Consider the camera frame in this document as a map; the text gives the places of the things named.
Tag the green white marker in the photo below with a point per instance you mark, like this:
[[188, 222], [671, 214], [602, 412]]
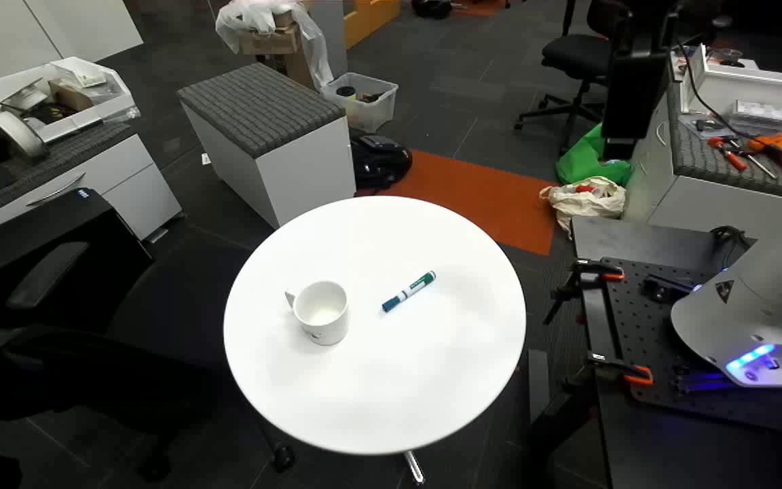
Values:
[[427, 278]]

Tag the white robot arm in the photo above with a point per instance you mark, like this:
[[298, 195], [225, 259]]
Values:
[[734, 320]]

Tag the white ceramic cup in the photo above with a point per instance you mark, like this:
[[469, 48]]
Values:
[[322, 311]]

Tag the black backpack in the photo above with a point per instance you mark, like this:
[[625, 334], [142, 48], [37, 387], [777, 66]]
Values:
[[378, 161]]

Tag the round white table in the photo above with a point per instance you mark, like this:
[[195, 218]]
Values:
[[401, 380]]

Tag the orange floor mat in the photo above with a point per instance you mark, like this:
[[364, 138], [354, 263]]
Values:
[[507, 205]]

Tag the white cabinet with grey cushion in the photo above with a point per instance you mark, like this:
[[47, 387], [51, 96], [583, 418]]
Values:
[[278, 146]]

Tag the clear plastic bin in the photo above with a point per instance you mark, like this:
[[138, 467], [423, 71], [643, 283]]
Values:
[[369, 103]]

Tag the orange black clamp far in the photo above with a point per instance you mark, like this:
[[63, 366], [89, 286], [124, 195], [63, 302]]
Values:
[[583, 275]]

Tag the orange black clamp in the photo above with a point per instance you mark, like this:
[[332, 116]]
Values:
[[632, 374], [583, 275]]

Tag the cream printed cloth bag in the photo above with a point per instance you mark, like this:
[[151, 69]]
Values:
[[595, 196]]

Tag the green bag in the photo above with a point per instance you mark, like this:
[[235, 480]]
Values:
[[586, 160]]

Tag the orange black clamp near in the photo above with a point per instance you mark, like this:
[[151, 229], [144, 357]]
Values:
[[632, 374]]

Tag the black office chair far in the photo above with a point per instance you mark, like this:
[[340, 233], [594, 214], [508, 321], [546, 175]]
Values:
[[583, 58]]

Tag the black office chair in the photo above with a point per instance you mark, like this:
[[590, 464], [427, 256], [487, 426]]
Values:
[[94, 320], [583, 58]]

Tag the white plastic bag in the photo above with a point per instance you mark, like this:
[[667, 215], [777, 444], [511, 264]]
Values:
[[278, 35]]

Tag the white box with clutter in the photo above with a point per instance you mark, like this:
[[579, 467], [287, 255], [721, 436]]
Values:
[[66, 96]]

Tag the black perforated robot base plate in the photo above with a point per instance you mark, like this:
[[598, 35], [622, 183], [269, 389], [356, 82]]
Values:
[[681, 380]]

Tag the orange handled tool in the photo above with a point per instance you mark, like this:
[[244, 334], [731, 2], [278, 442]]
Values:
[[736, 153]]

